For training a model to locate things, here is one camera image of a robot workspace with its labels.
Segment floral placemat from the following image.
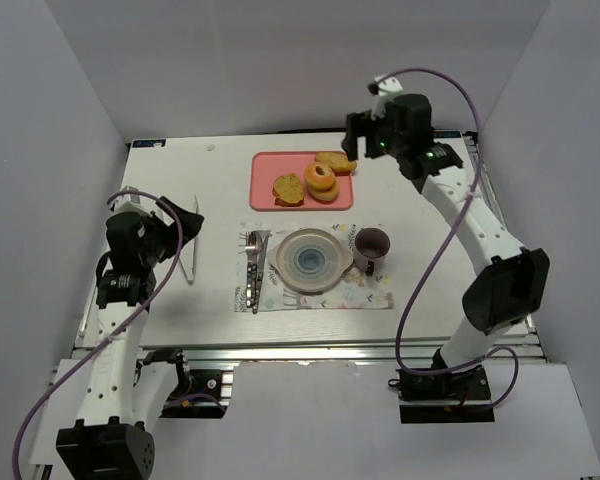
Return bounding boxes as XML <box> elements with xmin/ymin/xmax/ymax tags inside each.
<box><xmin>233</xmin><ymin>222</ymin><xmax>395</xmax><ymax>313</ymax></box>

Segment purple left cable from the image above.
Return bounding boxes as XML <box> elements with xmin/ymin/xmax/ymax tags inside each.
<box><xmin>12</xmin><ymin>188</ymin><xmax>184</xmax><ymax>480</ymax></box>

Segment oval bread roll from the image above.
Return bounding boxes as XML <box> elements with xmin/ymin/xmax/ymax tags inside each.
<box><xmin>314</xmin><ymin>152</ymin><xmax>357</xmax><ymax>175</ymax></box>

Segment blue corner sticker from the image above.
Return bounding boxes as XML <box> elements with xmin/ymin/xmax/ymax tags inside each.
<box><xmin>131</xmin><ymin>139</ymin><xmax>166</xmax><ymax>149</ymax></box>
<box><xmin>434</xmin><ymin>130</ymin><xmax>462</xmax><ymax>139</ymax></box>

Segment metal knife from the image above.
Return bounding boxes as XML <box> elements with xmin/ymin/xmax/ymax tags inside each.
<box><xmin>251</xmin><ymin>230</ymin><xmax>271</xmax><ymax>314</ymax></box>

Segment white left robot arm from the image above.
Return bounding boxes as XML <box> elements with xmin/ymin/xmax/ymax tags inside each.
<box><xmin>56</xmin><ymin>194</ymin><xmax>204</xmax><ymax>479</ymax></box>

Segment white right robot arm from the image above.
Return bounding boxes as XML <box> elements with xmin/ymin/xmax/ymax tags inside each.
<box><xmin>342</xmin><ymin>94</ymin><xmax>550</xmax><ymax>381</ymax></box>

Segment seeded bread slice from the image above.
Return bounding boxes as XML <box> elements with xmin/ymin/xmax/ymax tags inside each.
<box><xmin>272</xmin><ymin>173</ymin><xmax>304</xmax><ymax>207</ymax></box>

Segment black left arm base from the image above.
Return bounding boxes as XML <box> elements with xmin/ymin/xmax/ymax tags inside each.
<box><xmin>134</xmin><ymin>348</ymin><xmax>224</xmax><ymax>419</ymax></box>

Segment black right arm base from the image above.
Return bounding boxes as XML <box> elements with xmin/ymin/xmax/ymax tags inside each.
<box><xmin>387</xmin><ymin>366</ymin><xmax>495</xmax><ymax>424</ymax></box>

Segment pink plastic tray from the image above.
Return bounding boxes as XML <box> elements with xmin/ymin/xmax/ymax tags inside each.
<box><xmin>249</xmin><ymin>151</ymin><xmax>354</xmax><ymax>212</ymax></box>

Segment metal serving tongs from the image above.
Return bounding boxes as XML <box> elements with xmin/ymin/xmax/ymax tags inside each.
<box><xmin>178</xmin><ymin>195</ymin><xmax>202</xmax><ymax>286</ymax></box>

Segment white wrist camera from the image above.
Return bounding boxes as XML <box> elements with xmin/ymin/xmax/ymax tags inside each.
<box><xmin>110</xmin><ymin>186</ymin><xmax>151</xmax><ymax>216</ymax></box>
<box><xmin>367</xmin><ymin>76</ymin><xmax>404</xmax><ymax>120</ymax></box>

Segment blue right corner sticker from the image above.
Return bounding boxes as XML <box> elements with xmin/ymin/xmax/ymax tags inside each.
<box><xmin>434</xmin><ymin>130</ymin><xmax>462</xmax><ymax>139</ymax></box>

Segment metal fork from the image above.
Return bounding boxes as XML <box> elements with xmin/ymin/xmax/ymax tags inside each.
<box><xmin>245</xmin><ymin>230</ymin><xmax>263</xmax><ymax>309</ymax></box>

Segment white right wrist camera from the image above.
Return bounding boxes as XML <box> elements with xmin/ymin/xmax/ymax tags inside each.
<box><xmin>367</xmin><ymin>76</ymin><xmax>404</xmax><ymax>120</ymax></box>

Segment lower donut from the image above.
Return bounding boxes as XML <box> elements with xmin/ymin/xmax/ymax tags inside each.
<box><xmin>307</xmin><ymin>182</ymin><xmax>340</xmax><ymax>203</ymax></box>

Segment glazed top donut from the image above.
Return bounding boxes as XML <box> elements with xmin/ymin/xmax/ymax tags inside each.
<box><xmin>304</xmin><ymin>162</ymin><xmax>336</xmax><ymax>192</ymax></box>

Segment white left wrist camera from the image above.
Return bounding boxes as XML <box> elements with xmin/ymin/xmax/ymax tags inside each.
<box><xmin>110</xmin><ymin>186</ymin><xmax>151</xmax><ymax>216</ymax></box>

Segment purple mug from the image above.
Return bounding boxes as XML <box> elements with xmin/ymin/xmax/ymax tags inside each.
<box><xmin>353</xmin><ymin>227</ymin><xmax>391</xmax><ymax>276</ymax></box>

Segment round plate with handles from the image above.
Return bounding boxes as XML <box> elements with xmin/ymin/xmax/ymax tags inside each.
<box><xmin>268</xmin><ymin>228</ymin><xmax>353</xmax><ymax>294</ymax></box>

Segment blue left corner sticker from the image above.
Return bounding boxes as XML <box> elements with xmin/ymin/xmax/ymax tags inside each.
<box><xmin>131</xmin><ymin>139</ymin><xmax>166</xmax><ymax>149</ymax></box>

